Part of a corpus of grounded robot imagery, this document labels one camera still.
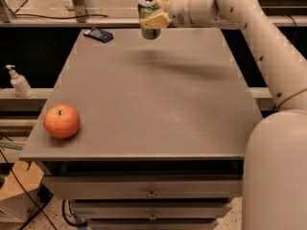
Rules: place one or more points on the drawer knob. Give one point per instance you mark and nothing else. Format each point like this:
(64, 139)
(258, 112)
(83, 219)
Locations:
(152, 217)
(151, 194)

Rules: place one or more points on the grey metal post left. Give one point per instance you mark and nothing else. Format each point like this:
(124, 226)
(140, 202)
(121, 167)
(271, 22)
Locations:
(80, 11)

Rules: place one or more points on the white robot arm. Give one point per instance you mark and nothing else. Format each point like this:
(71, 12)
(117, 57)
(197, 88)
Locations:
(275, 167)

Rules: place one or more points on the green soda can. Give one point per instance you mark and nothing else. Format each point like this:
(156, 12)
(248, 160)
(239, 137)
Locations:
(146, 8)

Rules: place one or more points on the white pump bottle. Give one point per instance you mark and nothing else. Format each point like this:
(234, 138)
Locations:
(19, 83)

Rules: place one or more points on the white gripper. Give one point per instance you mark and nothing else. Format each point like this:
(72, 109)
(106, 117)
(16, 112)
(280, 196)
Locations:
(179, 10)

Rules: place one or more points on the grey drawer cabinet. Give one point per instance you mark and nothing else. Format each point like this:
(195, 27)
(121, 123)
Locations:
(171, 115)

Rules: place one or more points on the red apple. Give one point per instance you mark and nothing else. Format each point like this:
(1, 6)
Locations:
(62, 121)

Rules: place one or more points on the cardboard box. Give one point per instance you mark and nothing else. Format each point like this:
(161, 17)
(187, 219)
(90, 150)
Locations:
(19, 191)

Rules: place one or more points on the top drawer knob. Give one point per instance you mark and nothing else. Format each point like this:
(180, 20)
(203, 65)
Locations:
(151, 194)

